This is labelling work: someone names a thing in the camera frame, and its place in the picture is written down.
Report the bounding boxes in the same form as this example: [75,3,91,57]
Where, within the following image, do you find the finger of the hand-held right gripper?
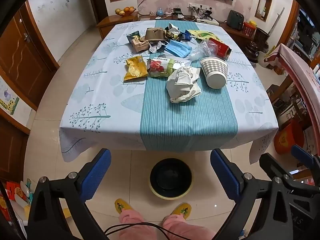
[291,144,320,172]
[259,152,294,180]

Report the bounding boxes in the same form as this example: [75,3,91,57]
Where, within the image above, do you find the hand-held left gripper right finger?
[210,148,298,240]

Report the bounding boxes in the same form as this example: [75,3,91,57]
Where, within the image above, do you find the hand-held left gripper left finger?
[26,148,112,240]

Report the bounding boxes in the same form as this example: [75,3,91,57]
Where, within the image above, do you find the black waste bin yellow rim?
[148,158,193,200]

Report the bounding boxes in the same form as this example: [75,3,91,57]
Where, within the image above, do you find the white paper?
[166,66,202,103]

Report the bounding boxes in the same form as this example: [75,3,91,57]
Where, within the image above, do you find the grey checked paper cup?
[200,57,228,89]

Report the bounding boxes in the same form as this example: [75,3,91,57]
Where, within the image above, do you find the gold snack packet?
[124,56,148,82]

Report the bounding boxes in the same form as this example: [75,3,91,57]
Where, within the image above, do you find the green floral packet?
[146,58,175,78]

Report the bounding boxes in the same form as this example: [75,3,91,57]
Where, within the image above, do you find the red carton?
[209,37,232,60]

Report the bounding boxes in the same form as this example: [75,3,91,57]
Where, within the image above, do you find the clear plastic bottle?
[189,40,218,60]

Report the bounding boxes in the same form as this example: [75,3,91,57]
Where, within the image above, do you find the blue face mask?
[164,40,192,58]

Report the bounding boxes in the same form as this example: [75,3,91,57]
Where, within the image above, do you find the grey wrapper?
[149,41,167,54]

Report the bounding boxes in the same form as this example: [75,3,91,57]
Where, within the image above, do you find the dark green box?
[126,31,141,44]

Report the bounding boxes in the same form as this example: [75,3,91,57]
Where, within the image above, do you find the yellow green snack bag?
[188,29,220,43]

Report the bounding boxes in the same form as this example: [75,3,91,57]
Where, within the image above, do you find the brown cardboard piece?
[146,27,167,41]

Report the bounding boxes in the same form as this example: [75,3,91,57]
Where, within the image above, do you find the silver wrapper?
[164,23,181,40]

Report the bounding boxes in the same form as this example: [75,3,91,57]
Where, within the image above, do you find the orange bucket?
[274,120,304,155]

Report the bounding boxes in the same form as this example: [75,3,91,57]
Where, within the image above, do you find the yellow embroidered slipper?
[114,198,134,217]
[168,202,192,222]

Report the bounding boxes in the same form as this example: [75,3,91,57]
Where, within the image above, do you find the pink fleece pants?
[118,210,217,240]

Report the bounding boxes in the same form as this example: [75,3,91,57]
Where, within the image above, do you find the pale blue printed tablecloth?
[59,20,279,164]

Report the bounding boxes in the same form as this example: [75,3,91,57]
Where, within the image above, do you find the brown wooden cabinet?
[0,116,29,180]

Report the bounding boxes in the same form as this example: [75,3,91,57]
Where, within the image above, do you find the red printed box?
[0,180,25,220]

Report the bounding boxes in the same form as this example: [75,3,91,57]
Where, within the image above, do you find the dark brown jar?
[246,41,260,62]

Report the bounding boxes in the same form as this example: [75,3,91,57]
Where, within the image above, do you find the dark woven basket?
[254,27,270,47]

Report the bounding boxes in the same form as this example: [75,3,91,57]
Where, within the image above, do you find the red basket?
[243,21,257,38]

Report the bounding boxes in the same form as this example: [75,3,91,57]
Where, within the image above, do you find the brown wooden door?
[0,4,59,110]

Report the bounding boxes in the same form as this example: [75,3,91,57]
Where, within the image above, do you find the white set-top box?
[196,17,219,25]

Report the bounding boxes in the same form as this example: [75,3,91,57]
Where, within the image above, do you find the fruit bowl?
[115,6,137,17]

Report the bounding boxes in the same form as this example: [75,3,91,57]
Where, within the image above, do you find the black cable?
[104,222,170,240]

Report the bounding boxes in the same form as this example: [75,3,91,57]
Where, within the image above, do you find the giraffe wall poster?
[0,77,20,115]

